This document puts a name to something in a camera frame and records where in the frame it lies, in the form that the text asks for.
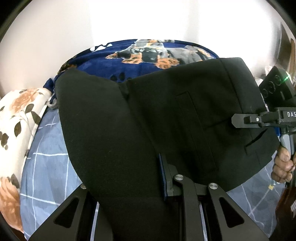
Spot black pants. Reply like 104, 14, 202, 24
55, 58, 279, 240

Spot person right hand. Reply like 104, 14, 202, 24
271, 146, 295, 183

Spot navy dog print blanket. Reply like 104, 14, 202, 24
44, 39, 218, 109

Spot blue grid bed sheet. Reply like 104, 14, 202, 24
20, 108, 285, 239

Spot white floral pillow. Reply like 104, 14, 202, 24
0, 88, 52, 232

